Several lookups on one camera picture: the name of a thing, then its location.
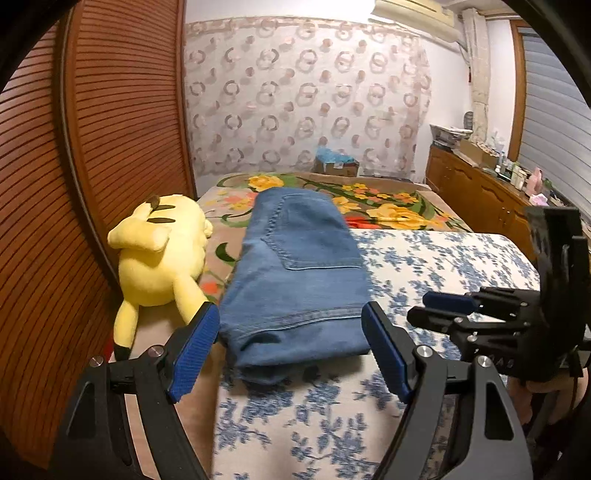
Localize blue floral white bedsheet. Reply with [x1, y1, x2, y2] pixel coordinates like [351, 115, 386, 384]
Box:
[210, 228, 542, 480]

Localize person's right hand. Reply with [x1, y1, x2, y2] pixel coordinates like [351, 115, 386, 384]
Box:
[508, 368, 581, 428]

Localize grey window blind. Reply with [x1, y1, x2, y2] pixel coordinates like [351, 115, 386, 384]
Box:
[519, 32, 591, 217]

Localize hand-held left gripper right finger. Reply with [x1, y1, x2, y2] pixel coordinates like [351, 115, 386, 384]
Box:
[361, 302, 530, 480]

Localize blue denim pants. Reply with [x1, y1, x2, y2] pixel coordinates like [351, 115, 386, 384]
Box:
[219, 187, 373, 387]

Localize circle-patterned sheer curtain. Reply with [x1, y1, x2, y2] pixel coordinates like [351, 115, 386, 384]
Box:
[184, 16, 432, 181]

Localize small cardboard box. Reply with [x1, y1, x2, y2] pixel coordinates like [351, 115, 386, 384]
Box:
[314, 158, 360, 177]

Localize brown louvered wooden wardrobe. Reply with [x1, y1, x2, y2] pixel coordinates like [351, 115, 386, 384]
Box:
[0, 0, 197, 462]

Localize group of toiletry bottles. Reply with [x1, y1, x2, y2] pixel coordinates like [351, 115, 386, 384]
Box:
[496, 154, 532, 188]

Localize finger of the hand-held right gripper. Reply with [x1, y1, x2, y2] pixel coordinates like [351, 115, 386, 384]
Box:
[422, 287, 539, 320]
[407, 306, 509, 345]

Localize tied lace curtain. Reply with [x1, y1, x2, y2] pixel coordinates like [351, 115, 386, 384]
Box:
[459, 9, 491, 139]

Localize white wall air conditioner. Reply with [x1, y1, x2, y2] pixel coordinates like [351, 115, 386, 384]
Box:
[369, 0, 467, 43]

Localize flat cardboard box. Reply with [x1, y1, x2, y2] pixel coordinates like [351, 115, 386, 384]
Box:
[457, 138, 500, 168]

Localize stack of magazines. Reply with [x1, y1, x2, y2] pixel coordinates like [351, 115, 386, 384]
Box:
[429, 124, 474, 149]

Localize orange yellow floral blanket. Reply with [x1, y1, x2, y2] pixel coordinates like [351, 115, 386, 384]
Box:
[124, 172, 472, 480]

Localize yellow plush toy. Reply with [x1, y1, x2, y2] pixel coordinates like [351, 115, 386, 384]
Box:
[107, 194, 215, 361]

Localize wooden sideboard cabinet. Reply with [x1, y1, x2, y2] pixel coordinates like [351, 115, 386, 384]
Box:
[425, 143, 555, 265]

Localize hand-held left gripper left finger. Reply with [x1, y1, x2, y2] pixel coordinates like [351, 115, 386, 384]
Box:
[52, 302, 221, 480]

